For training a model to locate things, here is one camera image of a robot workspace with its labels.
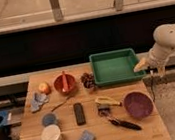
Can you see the white cup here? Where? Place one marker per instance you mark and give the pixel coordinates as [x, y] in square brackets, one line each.
[51, 132]

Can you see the grey-blue towel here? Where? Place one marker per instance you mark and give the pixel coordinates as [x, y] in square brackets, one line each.
[38, 100]

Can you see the green plastic tray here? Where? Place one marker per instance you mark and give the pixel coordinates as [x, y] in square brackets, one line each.
[115, 67]

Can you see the bunch of dark grapes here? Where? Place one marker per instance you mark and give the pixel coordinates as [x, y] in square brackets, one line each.
[88, 81]

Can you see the banana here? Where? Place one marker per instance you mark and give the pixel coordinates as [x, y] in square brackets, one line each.
[107, 100]

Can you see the brown twig utensil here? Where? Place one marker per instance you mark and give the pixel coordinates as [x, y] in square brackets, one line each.
[59, 105]

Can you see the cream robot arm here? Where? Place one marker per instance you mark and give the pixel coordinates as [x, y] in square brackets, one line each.
[164, 35]

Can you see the black remote control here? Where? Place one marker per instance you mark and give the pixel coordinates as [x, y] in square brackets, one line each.
[79, 114]

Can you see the apple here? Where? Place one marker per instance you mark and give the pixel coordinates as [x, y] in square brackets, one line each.
[44, 88]

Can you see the purple bowl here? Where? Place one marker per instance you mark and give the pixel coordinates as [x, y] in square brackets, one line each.
[138, 105]

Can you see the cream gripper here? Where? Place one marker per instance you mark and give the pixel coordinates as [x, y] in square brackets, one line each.
[158, 57]

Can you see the red bowl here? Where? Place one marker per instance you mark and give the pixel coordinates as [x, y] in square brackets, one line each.
[71, 83]

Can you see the red spoon in bowl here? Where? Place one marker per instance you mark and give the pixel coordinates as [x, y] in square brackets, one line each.
[64, 83]

